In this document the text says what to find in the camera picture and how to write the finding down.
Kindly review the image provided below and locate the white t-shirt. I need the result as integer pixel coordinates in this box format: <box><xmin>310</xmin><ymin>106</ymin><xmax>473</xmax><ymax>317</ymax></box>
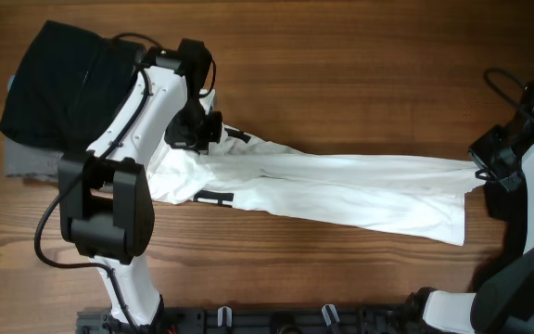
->
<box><xmin>147</xmin><ymin>125</ymin><xmax>483</xmax><ymax>246</ymax></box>

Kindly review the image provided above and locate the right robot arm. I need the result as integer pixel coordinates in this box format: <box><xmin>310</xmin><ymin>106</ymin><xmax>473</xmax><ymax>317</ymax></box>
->
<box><xmin>402</xmin><ymin>81</ymin><xmax>534</xmax><ymax>333</ymax></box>

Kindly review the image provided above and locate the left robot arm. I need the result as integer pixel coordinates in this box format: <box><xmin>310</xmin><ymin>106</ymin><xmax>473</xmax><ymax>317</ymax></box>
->
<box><xmin>55</xmin><ymin>39</ymin><xmax>223</xmax><ymax>333</ymax></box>

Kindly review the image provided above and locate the folded black garment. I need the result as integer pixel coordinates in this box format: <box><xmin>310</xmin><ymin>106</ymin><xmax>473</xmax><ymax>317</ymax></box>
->
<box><xmin>0</xmin><ymin>20</ymin><xmax>146</xmax><ymax>152</ymax></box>

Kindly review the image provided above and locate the folded grey garment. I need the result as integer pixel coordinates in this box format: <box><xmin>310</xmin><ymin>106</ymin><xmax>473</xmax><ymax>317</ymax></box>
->
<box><xmin>4</xmin><ymin>138</ymin><xmax>63</xmax><ymax>181</ymax></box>

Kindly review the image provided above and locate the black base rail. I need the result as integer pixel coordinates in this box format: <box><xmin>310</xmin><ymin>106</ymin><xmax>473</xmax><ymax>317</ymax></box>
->
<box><xmin>75</xmin><ymin>303</ymin><xmax>421</xmax><ymax>334</ymax></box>

